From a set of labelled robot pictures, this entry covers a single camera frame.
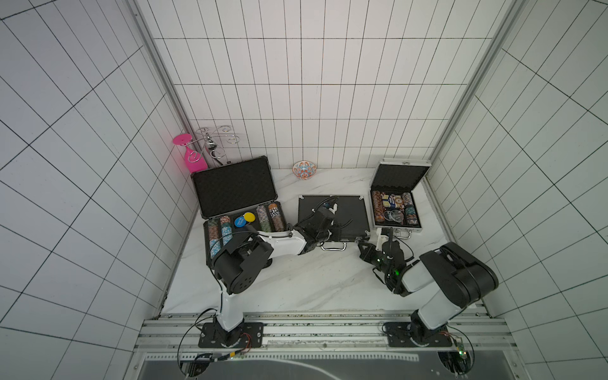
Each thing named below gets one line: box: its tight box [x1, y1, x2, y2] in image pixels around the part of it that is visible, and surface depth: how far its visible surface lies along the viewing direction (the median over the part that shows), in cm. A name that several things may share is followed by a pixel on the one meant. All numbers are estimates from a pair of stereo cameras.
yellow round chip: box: [243, 212, 256, 223], surface depth 97 cm
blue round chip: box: [234, 216, 247, 228], surface depth 97 cm
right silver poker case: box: [369, 158, 432, 232], surface depth 102 cm
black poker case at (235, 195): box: [190, 155, 290, 266], surface depth 100 cm
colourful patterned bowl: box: [292, 160, 317, 180], surface depth 120 cm
